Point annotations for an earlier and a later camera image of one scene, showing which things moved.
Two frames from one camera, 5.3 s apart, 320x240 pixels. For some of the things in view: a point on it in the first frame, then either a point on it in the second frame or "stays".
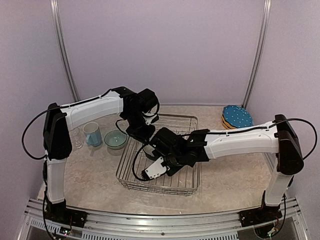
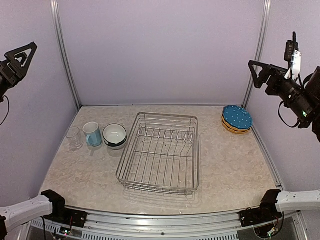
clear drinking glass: [77, 139] stays
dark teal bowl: [148, 150] → [114, 136]
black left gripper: [143, 137] → [20, 70]
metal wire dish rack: [131, 161] stays
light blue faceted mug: [93, 137] stays
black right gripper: [170, 174] → [278, 73]
